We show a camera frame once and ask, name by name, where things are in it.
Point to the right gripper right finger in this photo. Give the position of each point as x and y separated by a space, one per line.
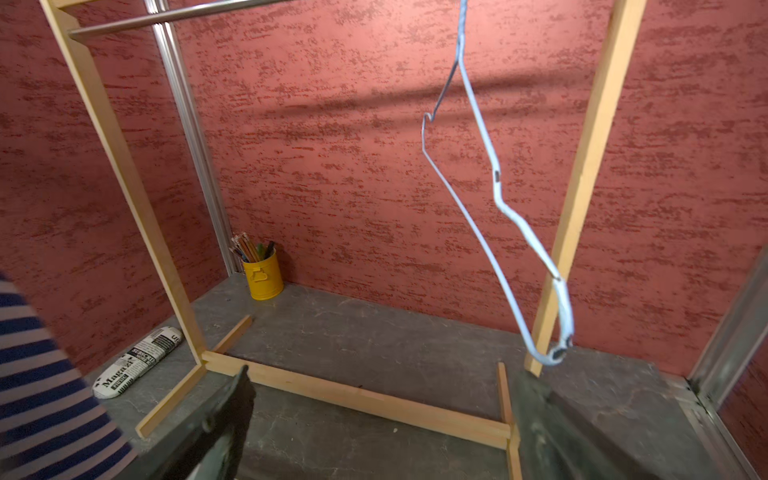
558 442

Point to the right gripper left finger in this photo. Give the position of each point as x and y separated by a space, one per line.
208 444

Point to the light blue wire hanger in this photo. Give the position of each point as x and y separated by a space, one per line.
564 316

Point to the striped tank top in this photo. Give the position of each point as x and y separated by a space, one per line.
52 426

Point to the yellow pencil cup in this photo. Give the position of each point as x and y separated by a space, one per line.
260 265

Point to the wooden clothes rack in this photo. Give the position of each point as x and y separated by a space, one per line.
624 25

